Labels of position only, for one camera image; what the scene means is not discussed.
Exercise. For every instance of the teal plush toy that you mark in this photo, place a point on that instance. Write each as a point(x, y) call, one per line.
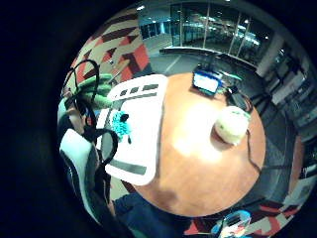
point(120, 126)

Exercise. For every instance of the white tray with grey stripes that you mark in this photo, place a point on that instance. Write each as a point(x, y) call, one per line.
point(145, 129)

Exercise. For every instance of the laptop with blue screen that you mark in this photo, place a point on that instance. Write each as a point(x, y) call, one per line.
point(206, 82)

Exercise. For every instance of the pale green round ball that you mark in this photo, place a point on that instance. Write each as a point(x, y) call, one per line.
point(232, 125)

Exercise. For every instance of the blue plastic chair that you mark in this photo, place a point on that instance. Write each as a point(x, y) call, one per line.
point(232, 223)

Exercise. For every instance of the black box device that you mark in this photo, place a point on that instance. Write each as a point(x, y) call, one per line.
point(239, 99)

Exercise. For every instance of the white column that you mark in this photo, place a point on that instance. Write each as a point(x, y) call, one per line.
point(270, 54)

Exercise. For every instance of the glass partition wall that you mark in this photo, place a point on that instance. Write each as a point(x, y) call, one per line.
point(218, 29)

